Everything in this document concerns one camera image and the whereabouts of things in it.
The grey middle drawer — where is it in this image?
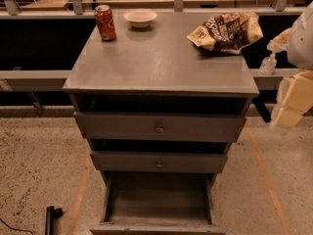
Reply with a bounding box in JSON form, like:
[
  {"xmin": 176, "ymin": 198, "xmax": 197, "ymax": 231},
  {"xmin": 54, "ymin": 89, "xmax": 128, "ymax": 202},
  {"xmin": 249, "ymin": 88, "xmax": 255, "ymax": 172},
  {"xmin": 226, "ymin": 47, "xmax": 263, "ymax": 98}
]
[{"xmin": 91, "ymin": 151, "xmax": 228, "ymax": 173}]

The white paper bowl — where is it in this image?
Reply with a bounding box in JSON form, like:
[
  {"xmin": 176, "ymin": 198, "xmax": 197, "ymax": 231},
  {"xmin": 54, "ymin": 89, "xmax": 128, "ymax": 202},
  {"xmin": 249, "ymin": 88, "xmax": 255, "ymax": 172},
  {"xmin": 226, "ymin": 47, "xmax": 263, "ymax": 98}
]
[{"xmin": 123, "ymin": 9, "xmax": 157, "ymax": 28}]

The grey open bottom drawer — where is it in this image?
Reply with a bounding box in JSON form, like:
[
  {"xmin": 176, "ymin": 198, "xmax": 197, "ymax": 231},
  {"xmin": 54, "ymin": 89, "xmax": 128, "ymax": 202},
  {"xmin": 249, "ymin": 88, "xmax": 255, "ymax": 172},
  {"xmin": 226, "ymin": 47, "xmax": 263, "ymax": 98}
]
[{"xmin": 90, "ymin": 171, "xmax": 226, "ymax": 235}]

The orange soda can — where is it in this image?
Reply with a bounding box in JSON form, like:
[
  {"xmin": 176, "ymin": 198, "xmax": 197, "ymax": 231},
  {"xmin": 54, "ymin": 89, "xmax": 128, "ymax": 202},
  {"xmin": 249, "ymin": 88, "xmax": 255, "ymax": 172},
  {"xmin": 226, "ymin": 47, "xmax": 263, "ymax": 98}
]
[{"xmin": 95, "ymin": 5, "xmax": 116, "ymax": 41}]

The black floor stand post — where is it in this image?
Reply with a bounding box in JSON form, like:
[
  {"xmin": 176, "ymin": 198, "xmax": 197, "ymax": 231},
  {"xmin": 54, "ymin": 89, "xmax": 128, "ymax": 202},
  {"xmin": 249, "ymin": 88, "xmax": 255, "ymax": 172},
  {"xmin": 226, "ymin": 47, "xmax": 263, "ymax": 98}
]
[{"xmin": 45, "ymin": 206, "xmax": 63, "ymax": 235}]

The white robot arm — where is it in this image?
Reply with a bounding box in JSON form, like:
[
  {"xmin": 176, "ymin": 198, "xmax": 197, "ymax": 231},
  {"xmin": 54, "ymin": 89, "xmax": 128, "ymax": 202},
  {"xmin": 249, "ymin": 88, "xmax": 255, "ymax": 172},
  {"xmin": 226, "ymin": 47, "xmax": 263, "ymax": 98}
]
[{"xmin": 271, "ymin": 3, "xmax": 313, "ymax": 128}]

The grey wooden drawer cabinet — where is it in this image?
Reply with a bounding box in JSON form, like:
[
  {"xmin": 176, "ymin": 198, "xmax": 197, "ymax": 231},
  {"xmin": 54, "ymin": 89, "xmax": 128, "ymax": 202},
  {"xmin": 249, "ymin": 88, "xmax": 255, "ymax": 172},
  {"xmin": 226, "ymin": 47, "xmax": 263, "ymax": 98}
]
[{"xmin": 64, "ymin": 12, "xmax": 258, "ymax": 183}]

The grey top drawer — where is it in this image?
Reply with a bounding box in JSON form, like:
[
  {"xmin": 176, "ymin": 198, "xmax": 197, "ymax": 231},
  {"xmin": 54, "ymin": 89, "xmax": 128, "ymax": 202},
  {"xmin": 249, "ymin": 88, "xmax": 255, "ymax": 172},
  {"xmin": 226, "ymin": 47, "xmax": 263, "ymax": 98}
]
[{"xmin": 74, "ymin": 112, "xmax": 246, "ymax": 143}]

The grey metal railing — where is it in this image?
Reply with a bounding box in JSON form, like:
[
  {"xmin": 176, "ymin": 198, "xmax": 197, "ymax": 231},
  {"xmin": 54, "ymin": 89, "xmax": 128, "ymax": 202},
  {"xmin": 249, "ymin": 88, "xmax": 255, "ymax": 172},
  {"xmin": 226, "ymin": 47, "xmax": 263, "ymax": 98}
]
[{"xmin": 0, "ymin": 0, "xmax": 313, "ymax": 118}]

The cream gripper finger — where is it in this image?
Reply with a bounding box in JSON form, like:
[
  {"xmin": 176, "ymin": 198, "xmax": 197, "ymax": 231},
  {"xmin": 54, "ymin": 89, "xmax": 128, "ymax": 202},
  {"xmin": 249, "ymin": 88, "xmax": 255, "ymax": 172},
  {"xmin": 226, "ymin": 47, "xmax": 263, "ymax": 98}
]
[{"xmin": 271, "ymin": 106, "xmax": 303, "ymax": 128}]

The brown chip bag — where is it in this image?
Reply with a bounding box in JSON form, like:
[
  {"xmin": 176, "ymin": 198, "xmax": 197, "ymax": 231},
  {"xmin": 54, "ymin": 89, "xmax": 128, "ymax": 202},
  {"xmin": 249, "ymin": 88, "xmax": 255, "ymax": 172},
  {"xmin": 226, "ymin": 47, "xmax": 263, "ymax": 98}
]
[{"xmin": 187, "ymin": 13, "xmax": 263, "ymax": 54}]

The black floor cable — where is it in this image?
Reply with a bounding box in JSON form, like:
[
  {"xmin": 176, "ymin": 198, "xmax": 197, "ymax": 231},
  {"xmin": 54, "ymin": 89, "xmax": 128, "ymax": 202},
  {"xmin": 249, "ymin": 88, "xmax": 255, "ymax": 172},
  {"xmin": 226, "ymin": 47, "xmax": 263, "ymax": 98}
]
[{"xmin": 0, "ymin": 217, "xmax": 35, "ymax": 235}]

